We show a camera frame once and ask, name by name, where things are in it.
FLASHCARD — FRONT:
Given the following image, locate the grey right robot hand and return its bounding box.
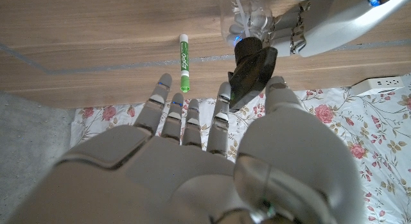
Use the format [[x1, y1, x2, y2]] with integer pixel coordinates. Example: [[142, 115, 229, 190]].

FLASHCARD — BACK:
[[6, 73, 365, 224]]

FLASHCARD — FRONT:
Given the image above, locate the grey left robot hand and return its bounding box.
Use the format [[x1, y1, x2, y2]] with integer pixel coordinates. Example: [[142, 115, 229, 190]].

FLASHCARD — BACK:
[[271, 0, 411, 58]]

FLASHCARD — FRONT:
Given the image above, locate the clear dispenser bottle black pump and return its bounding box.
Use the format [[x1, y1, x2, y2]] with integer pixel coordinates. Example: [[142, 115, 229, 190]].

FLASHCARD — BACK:
[[220, 0, 279, 111]]

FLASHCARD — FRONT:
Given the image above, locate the green Expo marker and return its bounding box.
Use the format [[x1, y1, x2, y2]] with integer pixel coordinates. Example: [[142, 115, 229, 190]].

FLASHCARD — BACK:
[[179, 33, 191, 93]]

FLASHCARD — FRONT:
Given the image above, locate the white power strip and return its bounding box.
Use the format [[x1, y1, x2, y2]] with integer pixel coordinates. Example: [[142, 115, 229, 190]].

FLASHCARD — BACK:
[[349, 76, 405, 97]]

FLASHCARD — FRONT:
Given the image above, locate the floral backdrop cloth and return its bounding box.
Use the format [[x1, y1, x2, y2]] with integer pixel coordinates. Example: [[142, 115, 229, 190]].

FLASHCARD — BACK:
[[69, 73, 411, 224]]

